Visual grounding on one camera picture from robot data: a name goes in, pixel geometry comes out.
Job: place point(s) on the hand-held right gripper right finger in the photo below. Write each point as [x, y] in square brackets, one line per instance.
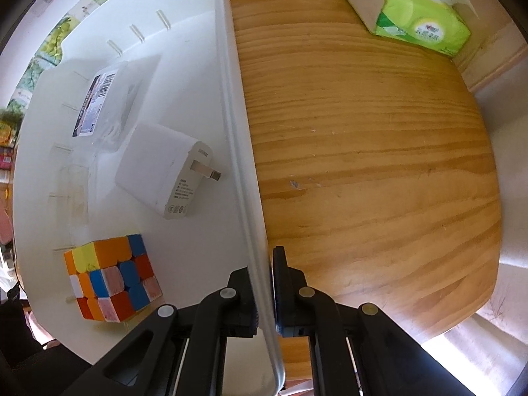
[284, 280]

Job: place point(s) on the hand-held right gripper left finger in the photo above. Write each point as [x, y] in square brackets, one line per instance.
[243, 297]

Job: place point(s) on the colourful puzzle cube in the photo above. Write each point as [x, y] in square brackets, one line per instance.
[111, 280]

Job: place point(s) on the white wall charger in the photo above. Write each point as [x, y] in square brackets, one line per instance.
[156, 165]

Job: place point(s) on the white plastic storage bin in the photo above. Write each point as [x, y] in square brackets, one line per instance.
[198, 90]

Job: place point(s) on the clear labelled plastic box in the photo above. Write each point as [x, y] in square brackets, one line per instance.
[115, 103]

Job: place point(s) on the green tissue pack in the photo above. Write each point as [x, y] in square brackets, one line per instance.
[412, 20]

